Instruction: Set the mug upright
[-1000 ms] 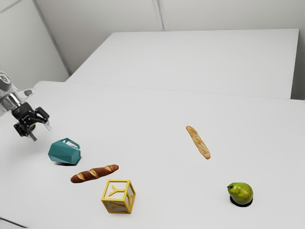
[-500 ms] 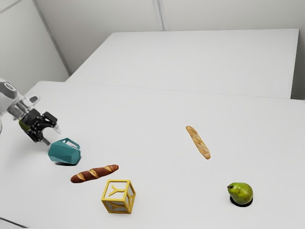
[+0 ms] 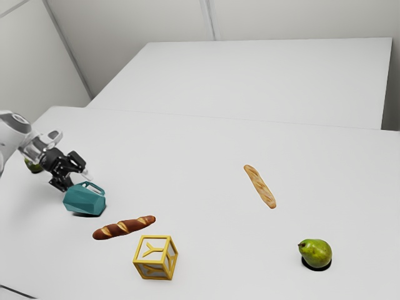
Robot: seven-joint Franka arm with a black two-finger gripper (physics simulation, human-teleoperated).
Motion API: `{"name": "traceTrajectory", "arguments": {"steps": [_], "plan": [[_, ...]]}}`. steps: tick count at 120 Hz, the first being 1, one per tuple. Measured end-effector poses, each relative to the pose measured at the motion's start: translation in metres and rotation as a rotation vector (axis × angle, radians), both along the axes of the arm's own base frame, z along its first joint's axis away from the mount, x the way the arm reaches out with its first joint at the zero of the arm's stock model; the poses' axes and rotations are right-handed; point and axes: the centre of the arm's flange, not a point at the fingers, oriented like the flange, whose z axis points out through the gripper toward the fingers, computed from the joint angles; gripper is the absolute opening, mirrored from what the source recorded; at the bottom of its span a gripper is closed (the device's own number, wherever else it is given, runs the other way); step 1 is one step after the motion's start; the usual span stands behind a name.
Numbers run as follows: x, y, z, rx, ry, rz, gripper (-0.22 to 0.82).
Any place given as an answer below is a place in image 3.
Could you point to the teal faceted mug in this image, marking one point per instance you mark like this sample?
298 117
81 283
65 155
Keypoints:
83 200

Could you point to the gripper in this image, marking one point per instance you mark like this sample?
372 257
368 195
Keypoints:
54 162

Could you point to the yellow letter block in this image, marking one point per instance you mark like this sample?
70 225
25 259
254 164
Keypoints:
155 257

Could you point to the green fruit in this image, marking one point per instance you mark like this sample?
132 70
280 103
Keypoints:
33 167

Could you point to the green pear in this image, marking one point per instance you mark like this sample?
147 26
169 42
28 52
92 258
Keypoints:
315 253

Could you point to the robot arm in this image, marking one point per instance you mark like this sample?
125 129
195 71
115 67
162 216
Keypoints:
12 131

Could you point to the light tan baguette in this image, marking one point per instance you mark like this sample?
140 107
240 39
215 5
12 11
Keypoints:
260 187

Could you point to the dark brown baguette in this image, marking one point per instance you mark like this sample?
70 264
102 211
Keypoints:
123 227

